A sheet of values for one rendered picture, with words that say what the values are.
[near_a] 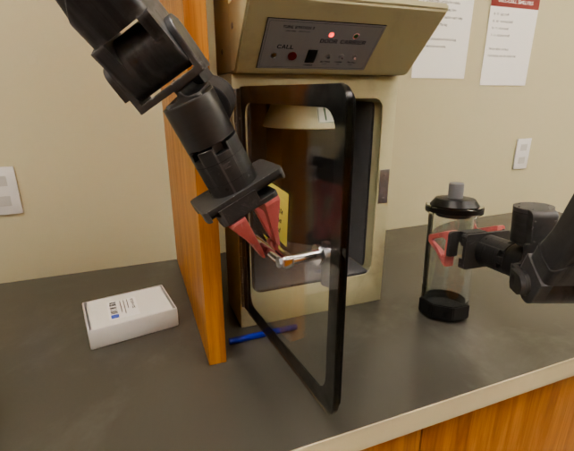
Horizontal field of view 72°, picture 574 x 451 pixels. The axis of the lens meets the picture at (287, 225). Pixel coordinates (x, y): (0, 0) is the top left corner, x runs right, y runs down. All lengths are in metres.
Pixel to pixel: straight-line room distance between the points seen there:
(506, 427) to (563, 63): 1.34
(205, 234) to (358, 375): 0.34
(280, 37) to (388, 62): 0.21
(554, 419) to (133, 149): 1.11
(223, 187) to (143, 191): 0.71
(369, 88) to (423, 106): 0.64
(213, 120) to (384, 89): 0.45
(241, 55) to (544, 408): 0.84
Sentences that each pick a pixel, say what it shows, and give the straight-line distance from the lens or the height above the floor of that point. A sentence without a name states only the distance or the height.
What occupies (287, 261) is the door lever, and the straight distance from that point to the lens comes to 0.44.
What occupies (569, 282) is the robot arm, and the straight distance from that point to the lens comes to 0.65.
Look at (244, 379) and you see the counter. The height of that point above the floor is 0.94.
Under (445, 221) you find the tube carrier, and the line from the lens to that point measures 0.82.
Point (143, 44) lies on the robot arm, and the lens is 0.41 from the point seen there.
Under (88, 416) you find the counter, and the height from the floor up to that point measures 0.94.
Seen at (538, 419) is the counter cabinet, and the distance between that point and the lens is 0.99.
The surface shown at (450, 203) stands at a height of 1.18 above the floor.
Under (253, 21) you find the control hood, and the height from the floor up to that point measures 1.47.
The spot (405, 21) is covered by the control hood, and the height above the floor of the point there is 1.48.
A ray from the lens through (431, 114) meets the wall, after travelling 1.44.
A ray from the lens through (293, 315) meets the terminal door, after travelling 0.57.
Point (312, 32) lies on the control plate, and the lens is 0.65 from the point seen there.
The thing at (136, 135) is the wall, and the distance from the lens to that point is 1.10.
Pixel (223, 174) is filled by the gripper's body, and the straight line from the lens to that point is 0.43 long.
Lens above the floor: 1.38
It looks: 19 degrees down
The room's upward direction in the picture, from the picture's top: straight up
